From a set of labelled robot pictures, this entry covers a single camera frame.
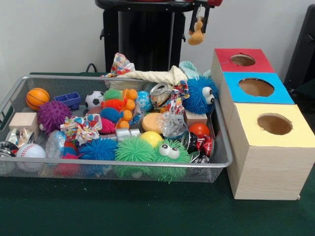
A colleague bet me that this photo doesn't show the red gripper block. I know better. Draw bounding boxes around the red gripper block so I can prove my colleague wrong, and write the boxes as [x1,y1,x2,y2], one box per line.
[189,0,223,34]

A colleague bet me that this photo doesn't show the small tan plush toy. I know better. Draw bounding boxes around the small tan plush toy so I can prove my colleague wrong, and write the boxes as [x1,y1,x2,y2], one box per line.
[187,17,206,46]

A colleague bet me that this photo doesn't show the mint green muslin cloth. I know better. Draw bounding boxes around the mint green muslin cloth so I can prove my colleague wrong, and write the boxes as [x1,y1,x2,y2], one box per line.
[178,60,211,82]

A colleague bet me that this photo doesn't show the cream yellow muslin cloth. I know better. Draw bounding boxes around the cream yellow muslin cloth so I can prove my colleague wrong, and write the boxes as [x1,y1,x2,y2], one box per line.
[117,66,189,87]

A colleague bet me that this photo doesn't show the blue spiky ball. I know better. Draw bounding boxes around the blue spiky ball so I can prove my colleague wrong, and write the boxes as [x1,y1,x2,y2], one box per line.
[79,138,119,161]
[183,76,219,115]

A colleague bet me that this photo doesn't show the long orange toy block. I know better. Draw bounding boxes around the long orange toy block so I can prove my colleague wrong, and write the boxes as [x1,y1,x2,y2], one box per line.
[116,88,139,130]

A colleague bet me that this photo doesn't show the purple plush toy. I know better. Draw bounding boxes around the purple plush toy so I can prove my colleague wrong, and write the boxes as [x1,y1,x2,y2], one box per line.
[37,101,73,136]

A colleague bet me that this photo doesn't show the shallow clear mesh bin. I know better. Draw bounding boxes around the shallow clear mesh bin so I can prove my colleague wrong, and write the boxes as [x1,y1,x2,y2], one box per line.
[0,75,233,183]

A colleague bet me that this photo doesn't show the wooden box with three holes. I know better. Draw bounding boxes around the wooden box with three holes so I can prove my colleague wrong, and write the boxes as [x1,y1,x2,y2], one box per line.
[210,48,315,201]

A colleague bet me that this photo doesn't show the silver drink can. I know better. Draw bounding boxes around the silver drink can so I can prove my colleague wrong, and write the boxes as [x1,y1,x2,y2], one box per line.
[150,83,174,109]

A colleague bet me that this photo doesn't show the black upright panel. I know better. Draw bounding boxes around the black upright panel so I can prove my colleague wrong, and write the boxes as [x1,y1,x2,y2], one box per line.
[284,5,315,92]

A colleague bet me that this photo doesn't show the crushed red soda can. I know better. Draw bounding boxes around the crushed red soda can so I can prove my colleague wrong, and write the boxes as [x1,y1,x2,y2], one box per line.
[181,130,215,157]

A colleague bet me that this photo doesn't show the black and white soccer ball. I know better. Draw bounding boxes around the black and white soccer ball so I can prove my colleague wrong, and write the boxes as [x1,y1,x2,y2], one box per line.
[85,91,105,110]

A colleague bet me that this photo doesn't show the green spiky ball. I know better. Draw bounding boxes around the green spiky ball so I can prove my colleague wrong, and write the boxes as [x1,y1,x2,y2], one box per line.
[115,136,157,164]

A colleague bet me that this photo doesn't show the green furry googly-eyed toy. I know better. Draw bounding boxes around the green furry googly-eyed toy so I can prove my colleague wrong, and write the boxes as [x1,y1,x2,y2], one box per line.
[150,139,191,183]

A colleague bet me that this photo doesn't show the small blue toy block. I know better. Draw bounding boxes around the small blue toy block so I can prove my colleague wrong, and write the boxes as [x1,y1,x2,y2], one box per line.
[54,92,82,110]

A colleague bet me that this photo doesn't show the small orange basketball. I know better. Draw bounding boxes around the small orange basketball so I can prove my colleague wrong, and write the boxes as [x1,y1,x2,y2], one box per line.
[26,88,51,111]

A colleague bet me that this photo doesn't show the pale wooden block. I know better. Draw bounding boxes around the pale wooden block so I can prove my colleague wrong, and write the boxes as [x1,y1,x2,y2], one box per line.
[9,112,40,142]

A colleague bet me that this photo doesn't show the dark green table cloth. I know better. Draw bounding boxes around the dark green table cloth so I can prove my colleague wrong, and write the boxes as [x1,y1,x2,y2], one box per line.
[0,73,315,236]

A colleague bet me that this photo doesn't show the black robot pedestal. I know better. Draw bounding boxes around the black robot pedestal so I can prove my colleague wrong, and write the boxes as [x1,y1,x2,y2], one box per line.
[95,0,198,74]

